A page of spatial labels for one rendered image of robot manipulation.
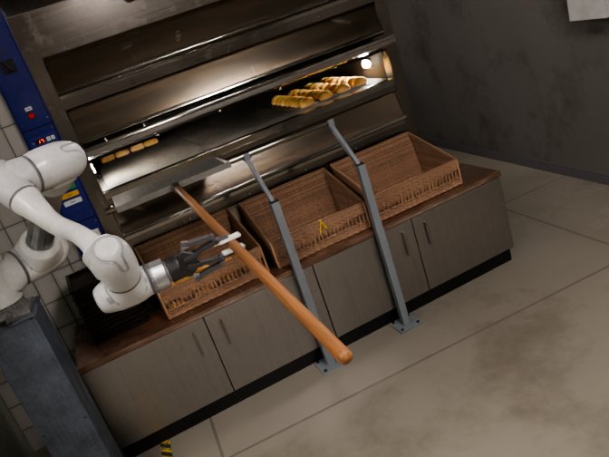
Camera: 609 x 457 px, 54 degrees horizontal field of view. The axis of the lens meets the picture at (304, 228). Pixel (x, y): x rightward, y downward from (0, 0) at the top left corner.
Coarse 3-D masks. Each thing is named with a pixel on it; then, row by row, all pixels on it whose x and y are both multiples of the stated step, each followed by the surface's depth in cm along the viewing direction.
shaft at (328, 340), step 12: (180, 192) 249; (192, 204) 227; (204, 216) 208; (216, 228) 192; (240, 252) 166; (252, 264) 156; (264, 276) 147; (276, 288) 138; (288, 300) 131; (300, 312) 125; (312, 324) 119; (324, 336) 113; (336, 348) 108; (348, 360) 107
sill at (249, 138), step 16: (384, 80) 360; (352, 96) 350; (304, 112) 343; (320, 112) 345; (272, 128) 336; (224, 144) 330; (240, 144) 331; (192, 160) 323; (144, 176) 318; (160, 176) 319; (112, 192) 312
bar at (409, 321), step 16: (304, 128) 305; (320, 128) 307; (272, 144) 299; (256, 176) 291; (368, 176) 297; (368, 192) 300; (112, 208) 277; (272, 208) 282; (368, 208) 304; (288, 240) 289; (384, 240) 309; (288, 256) 293; (384, 256) 312; (304, 288) 298; (400, 288) 320; (304, 304) 304; (400, 304) 322; (400, 320) 333; (416, 320) 327; (320, 368) 314; (336, 368) 310
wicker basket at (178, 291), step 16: (192, 224) 329; (224, 224) 334; (240, 224) 318; (160, 240) 324; (176, 240) 327; (208, 240) 332; (240, 240) 335; (160, 256) 324; (208, 256) 332; (256, 256) 299; (224, 272) 294; (240, 272) 297; (176, 288) 320; (192, 288) 289; (208, 288) 292; (224, 288) 295; (160, 304) 307; (192, 304) 291
